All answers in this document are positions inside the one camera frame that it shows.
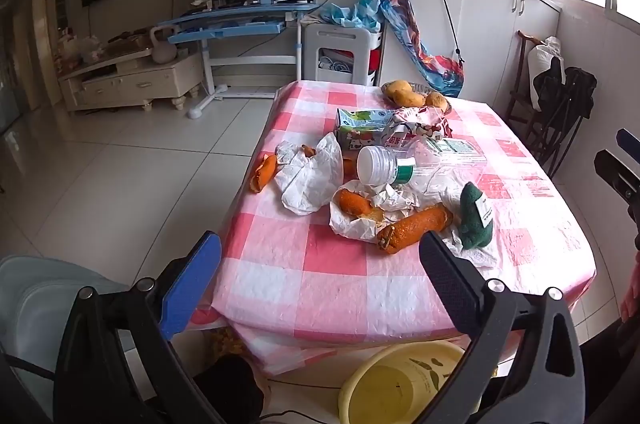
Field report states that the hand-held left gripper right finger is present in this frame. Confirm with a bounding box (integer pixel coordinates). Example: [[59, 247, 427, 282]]
[[415, 231, 586, 424]]

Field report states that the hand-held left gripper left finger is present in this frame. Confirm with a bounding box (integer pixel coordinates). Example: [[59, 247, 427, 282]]
[[52, 230, 227, 424]]

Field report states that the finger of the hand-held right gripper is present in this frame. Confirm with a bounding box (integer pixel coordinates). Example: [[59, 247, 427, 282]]
[[616, 128, 640, 156], [594, 149, 640, 206]]

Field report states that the green plush toy white tag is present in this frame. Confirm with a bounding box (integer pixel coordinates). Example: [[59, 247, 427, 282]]
[[459, 181, 496, 251]]

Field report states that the white paper napkin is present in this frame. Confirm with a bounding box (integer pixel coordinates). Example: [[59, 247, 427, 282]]
[[327, 180, 501, 267]]

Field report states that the yellow plastic basin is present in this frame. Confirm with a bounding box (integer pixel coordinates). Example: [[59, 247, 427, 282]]
[[337, 339, 483, 424]]

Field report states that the green white carton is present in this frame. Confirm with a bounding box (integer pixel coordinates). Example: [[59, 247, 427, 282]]
[[425, 137, 489, 166]]

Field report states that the clear plastic bottle white cap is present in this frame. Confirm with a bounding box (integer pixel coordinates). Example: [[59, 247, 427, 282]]
[[356, 136, 488, 205]]

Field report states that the red white carton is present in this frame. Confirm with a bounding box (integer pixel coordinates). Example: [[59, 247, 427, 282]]
[[389, 106, 454, 150]]

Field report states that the person's right hand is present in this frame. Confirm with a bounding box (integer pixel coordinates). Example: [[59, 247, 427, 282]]
[[620, 249, 640, 323]]

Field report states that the patterned slipper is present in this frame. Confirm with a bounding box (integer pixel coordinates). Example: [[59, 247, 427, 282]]
[[209, 325, 252, 359]]

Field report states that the black folded chair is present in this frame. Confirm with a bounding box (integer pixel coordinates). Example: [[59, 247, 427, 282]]
[[531, 56, 599, 178]]

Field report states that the white sack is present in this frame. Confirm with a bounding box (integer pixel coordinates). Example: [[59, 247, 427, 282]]
[[527, 36, 564, 111]]

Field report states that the pink checked tablecloth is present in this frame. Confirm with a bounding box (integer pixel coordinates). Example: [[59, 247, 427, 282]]
[[212, 79, 598, 377]]

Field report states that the dark wooden chair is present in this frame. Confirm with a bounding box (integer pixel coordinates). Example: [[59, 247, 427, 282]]
[[504, 30, 547, 131]]

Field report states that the curled orange peel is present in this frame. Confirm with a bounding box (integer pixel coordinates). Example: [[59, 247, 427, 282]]
[[249, 153, 279, 194]]

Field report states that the grey-blue upholstered seat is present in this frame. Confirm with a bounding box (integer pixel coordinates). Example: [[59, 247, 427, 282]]
[[0, 254, 137, 424]]

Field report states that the dark woven fruit basket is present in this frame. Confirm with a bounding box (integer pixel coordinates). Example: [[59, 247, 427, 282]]
[[380, 83, 454, 115]]

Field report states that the green milk carton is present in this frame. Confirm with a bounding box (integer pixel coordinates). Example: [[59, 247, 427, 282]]
[[334, 108, 397, 151]]

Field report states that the white cabinet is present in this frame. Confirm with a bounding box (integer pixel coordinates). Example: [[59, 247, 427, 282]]
[[382, 0, 564, 115]]

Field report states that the cream television cabinet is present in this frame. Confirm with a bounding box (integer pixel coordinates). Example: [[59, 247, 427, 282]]
[[57, 48, 204, 113]]

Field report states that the pink kettlebell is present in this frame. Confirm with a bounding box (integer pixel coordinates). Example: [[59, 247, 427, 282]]
[[148, 26, 179, 65]]

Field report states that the blue study desk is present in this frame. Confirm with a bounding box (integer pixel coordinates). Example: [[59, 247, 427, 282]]
[[154, 0, 322, 120]]

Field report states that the white plastic stool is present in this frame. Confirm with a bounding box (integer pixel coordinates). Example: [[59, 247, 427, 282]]
[[302, 21, 384, 88]]

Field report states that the blue crumpled plastic bag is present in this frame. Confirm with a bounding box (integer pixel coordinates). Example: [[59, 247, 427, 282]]
[[319, 0, 386, 35]]

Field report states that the colourful printed bag black strap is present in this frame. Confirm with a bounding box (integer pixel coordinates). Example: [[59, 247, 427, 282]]
[[379, 0, 466, 99]]

